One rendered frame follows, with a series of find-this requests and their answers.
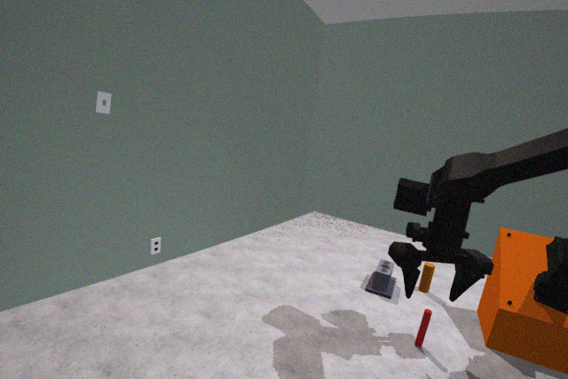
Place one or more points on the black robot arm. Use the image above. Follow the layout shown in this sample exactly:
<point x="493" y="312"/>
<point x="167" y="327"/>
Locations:
<point x="471" y="177"/>

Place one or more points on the orange cylinder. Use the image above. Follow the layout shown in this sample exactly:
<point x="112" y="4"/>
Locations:
<point x="427" y="273"/>

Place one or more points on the red peg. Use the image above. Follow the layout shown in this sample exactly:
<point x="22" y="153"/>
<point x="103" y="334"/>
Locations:
<point x="422" y="330"/>

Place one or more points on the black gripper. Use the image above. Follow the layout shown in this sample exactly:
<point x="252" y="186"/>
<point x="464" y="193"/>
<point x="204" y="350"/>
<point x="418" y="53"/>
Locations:
<point x="444" y="246"/>

